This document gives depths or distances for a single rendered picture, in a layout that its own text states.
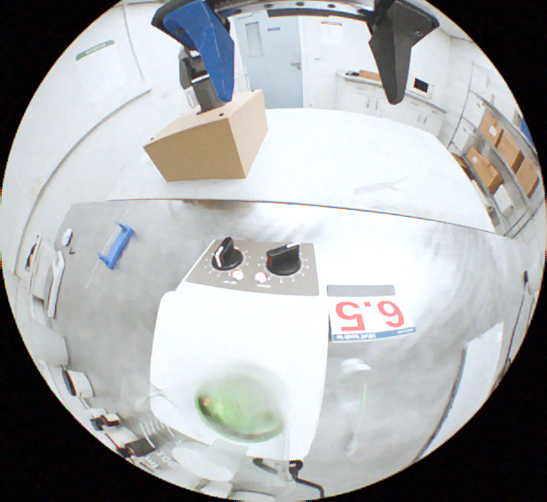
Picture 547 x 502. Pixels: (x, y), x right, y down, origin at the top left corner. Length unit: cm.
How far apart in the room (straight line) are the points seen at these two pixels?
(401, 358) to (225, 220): 31
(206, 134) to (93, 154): 133
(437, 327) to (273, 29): 305
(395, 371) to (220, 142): 40
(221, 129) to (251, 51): 277
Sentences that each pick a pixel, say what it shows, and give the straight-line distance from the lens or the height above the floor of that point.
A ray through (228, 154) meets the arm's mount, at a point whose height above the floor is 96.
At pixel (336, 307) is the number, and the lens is 18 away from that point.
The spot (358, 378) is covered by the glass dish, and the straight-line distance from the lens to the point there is 21.
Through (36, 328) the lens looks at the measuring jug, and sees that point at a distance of 67.
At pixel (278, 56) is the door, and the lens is 291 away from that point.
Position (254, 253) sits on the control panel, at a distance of 16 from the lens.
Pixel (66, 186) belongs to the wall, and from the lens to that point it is 146.
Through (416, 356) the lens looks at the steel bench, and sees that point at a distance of 26.
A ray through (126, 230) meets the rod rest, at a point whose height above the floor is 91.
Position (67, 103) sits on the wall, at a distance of 161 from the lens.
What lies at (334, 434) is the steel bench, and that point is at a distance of 25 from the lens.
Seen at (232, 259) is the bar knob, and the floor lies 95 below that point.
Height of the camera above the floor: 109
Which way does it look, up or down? 58 degrees down
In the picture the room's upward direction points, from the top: 12 degrees counter-clockwise
